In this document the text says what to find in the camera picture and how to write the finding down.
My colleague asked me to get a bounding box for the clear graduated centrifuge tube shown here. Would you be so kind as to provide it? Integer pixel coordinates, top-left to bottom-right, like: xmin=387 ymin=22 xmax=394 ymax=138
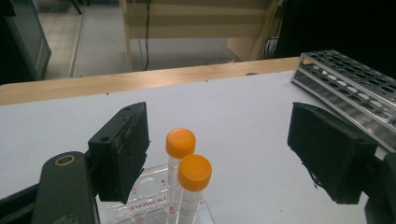
xmin=177 ymin=154 xmax=213 ymax=224
xmin=165 ymin=127 xmax=197 ymax=223

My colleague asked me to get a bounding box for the clear acrylic tube rack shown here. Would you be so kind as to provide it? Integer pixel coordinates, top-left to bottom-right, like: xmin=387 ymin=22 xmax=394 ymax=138
xmin=99 ymin=163 xmax=217 ymax=224

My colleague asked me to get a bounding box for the metal test tube rack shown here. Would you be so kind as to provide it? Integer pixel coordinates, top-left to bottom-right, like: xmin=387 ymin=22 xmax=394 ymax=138
xmin=290 ymin=49 xmax=396 ymax=153

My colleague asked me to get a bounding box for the black hanging cable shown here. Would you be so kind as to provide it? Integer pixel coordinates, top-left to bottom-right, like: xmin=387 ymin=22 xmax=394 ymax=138
xmin=143 ymin=0 xmax=151 ymax=72

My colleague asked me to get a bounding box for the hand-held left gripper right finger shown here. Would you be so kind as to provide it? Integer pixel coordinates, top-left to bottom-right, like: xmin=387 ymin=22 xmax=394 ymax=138
xmin=287 ymin=102 xmax=379 ymax=205

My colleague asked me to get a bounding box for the beige wooden desk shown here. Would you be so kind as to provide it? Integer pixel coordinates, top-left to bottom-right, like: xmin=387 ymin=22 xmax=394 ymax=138
xmin=120 ymin=0 xmax=283 ymax=72

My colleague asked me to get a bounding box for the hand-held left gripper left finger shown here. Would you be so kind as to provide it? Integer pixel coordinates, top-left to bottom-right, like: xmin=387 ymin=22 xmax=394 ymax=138
xmin=88 ymin=101 xmax=150 ymax=204

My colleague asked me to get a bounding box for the dark glass-door cabinet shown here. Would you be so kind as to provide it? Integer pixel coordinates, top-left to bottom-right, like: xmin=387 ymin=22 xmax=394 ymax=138
xmin=0 ymin=0 xmax=52 ymax=86

